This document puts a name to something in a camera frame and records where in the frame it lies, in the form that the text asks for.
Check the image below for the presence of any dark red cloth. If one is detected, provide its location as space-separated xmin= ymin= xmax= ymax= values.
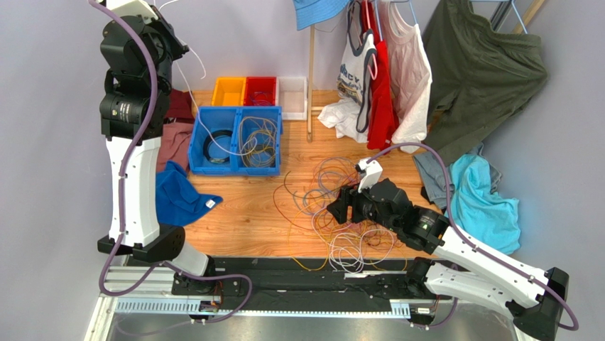
xmin=164 ymin=89 xmax=195 ymax=124

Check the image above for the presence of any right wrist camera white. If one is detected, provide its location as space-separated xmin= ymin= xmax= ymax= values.
xmin=355 ymin=158 xmax=383 ymax=193

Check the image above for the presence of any tangled coloured cable pile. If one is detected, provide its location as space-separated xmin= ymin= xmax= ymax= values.
xmin=273 ymin=156 xmax=408 ymax=273

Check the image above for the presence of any black coiled cable left bin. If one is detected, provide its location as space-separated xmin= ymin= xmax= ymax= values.
xmin=203 ymin=129 xmax=235 ymax=165

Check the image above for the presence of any blue cloth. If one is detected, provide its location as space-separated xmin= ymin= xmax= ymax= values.
xmin=156 ymin=161 xmax=224 ymax=227

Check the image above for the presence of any yellow cable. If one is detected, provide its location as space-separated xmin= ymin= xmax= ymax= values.
xmin=239 ymin=115 xmax=280 ymax=168

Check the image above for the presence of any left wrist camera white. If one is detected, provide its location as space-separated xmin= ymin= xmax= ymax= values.
xmin=102 ymin=0 xmax=161 ymax=23

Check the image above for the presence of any olive green shirt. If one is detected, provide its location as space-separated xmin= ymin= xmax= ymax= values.
xmin=423 ymin=1 xmax=548 ymax=165

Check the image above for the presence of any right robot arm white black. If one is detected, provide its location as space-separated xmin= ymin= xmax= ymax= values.
xmin=327 ymin=179 xmax=569 ymax=340

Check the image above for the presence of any grey cloth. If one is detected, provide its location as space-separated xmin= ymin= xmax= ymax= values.
xmin=413 ymin=143 xmax=502 ymax=212

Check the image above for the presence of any cyan cloth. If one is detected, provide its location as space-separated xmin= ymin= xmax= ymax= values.
xmin=446 ymin=154 xmax=521 ymax=255

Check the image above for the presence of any red garment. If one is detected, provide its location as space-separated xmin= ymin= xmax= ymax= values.
xmin=360 ymin=1 xmax=399 ymax=150

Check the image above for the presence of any blue bucket hat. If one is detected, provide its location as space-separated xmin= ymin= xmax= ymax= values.
xmin=293 ymin=0 xmax=349 ymax=31

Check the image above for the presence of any white small bin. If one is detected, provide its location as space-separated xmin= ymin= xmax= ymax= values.
xmin=276 ymin=76 xmax=308 ymax=121

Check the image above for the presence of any grey coiled cable right bin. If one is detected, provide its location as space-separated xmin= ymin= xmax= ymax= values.
xmin=243 ymin=141 xmax=279 ymax=168

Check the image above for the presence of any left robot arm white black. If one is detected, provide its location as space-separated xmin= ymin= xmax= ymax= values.
xmin=97 ymin=14 xmax=210 ymax=276

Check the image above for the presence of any yellow small bin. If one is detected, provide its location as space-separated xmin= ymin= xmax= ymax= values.
xmin=211 ymin=77 xmax=246 ymax=107

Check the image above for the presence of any white printed shirt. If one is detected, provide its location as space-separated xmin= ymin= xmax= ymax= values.
xmin=317 ymin=1 xmax=377 ymax=144

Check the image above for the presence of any red small bin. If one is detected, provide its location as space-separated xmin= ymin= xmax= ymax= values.
xmin=244 ymin=77 xmax=277 ymax=107

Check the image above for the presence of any wooden rack pole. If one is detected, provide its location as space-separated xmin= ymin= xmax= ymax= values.
xmin=306 ymin=24 xmax=315 ymax=143

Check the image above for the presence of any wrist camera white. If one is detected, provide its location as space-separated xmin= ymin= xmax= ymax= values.
xmin=355 ymin=158 xmax=383 ymax=193
xmin=102 ymin=0 xmax=161 ymax=23

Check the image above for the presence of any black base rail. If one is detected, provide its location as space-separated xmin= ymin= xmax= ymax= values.
xmin=137 ymin=257 xmax=437 ymax=314

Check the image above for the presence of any blue double bin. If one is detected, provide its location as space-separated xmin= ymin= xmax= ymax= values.
xmin=187 ymin=106 xmax=283 ymax=177

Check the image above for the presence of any pink tank top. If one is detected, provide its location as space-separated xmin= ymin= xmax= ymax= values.
xmin=378 ymin=1 xmax=432 ymax=144

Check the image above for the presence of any pink cloth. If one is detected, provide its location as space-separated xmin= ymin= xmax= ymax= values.
xmin=156 ymin=122 xmax=194 ymax=173

